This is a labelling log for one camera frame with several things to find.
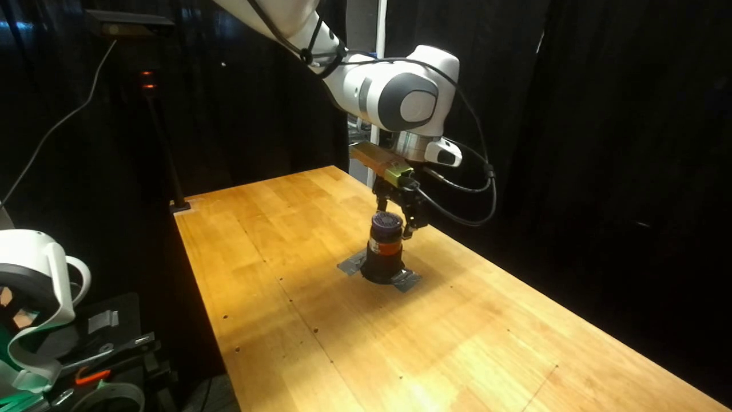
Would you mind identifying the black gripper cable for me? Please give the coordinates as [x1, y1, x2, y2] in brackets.
[409, 136, 502, 230]

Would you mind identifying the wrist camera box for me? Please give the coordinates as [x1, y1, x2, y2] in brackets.
[382, 162, 418, 191]

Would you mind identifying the black clamp with orange handle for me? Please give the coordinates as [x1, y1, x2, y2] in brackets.
[43, 335, 163, 398]

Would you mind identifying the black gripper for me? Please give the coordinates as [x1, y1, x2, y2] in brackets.
[370, 176, 431, 239]

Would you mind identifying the wooden camera mount block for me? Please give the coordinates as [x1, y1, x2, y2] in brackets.
[351, 143, 408, 182]

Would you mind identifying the dark grey platform plate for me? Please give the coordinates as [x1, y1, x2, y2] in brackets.
[75, 294, 146, 362]

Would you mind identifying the black camera tripod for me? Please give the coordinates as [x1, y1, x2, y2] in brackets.
[82, 8, 192, 216]

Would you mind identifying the thin grey hanging cable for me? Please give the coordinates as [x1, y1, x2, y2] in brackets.
[0, 37, 121, 207]

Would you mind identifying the brown cup with purple lid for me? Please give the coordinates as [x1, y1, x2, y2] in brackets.
[359, 210, 408, 286]

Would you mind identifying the white vertical pole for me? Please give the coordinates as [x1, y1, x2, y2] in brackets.
[370, 0, 390, 57]

